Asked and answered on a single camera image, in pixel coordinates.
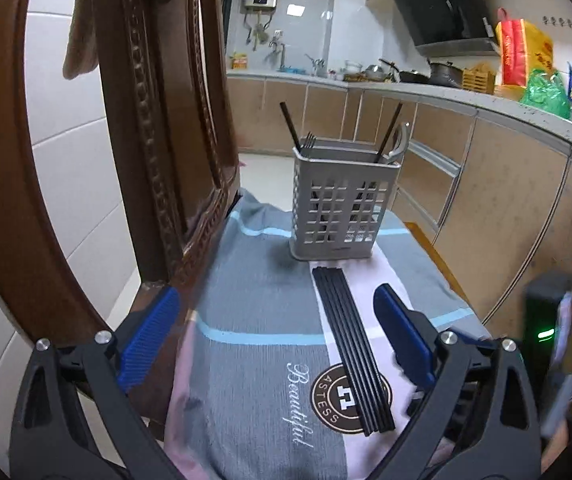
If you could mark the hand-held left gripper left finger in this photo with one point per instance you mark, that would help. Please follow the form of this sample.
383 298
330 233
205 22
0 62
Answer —
148 340

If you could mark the green plastic bag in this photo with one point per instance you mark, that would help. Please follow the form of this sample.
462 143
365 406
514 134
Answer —
545 95

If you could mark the steel bowl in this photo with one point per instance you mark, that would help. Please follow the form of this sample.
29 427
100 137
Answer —
374 72

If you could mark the carved wooden chair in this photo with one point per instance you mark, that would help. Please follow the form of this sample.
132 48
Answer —
166 110

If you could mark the black frying pan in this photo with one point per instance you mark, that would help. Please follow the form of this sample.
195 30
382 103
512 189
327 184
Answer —
413 77

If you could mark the beige kitchen cabinets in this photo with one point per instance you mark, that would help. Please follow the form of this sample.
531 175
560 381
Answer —
505 185

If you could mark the steel spoon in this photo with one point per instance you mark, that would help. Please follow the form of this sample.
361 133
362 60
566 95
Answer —
399 145

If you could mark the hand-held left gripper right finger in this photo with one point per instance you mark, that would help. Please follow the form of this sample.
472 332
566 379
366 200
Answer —
405 340

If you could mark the set of black chopsticks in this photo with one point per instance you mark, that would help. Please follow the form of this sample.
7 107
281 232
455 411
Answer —
350 350

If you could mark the steel fork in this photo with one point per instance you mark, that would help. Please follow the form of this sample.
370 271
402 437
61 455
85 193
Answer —
309 142

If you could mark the grey perforated utensil holder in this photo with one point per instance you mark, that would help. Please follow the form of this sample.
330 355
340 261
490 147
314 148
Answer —
316 185

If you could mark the single black chopstick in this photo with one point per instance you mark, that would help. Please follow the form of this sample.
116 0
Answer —
390 127
290 122

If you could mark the row of wall hooks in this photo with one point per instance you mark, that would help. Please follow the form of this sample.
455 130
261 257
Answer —
547 20

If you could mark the red yellow bag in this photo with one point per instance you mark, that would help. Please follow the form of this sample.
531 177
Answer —
520 50

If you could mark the black cooking pot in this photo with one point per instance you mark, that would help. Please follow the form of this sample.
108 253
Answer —
443 72

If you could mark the wooden rack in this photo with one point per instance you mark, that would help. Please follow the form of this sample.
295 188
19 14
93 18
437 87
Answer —
478 80

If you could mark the yellow box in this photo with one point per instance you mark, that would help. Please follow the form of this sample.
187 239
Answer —
239 61

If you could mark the white pot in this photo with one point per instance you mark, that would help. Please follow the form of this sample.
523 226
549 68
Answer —
353 66

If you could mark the blue sink tray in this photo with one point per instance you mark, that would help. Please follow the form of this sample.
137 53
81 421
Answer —
293 70

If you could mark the black range hood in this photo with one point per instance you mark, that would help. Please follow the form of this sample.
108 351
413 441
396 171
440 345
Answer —
440 5

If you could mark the grey pink checked cloth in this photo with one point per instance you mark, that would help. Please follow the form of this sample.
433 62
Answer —
246 310

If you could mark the steel faucet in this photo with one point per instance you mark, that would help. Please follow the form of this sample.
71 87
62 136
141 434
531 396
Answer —
281 50

